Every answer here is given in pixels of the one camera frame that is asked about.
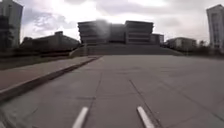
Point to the small grey building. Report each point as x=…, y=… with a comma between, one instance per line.
x=158, y=39

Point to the white multi-storey building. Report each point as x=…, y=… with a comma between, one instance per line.
x=216, y=28

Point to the robot's own part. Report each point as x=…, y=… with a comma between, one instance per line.
x=80, y=117
x=145, y=117

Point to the large grey multi-storey building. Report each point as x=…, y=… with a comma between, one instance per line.
x=13, y=20

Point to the raised paved sidewalk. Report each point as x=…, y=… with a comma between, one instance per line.
x=30, y=73

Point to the wide concrete stairs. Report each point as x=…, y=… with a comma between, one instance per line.
x=126, y=50

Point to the low dark building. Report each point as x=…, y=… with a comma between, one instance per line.
x=53, y=42

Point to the dark twin-block building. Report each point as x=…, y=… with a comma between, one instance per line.
x=133, y=33

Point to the low pale building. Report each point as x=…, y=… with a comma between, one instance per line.
x=181, y=43

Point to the grey concrete slab pavement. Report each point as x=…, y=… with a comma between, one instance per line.
x=133, y=90

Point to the long concrete kerb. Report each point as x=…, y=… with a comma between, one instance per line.
x=36, y=81

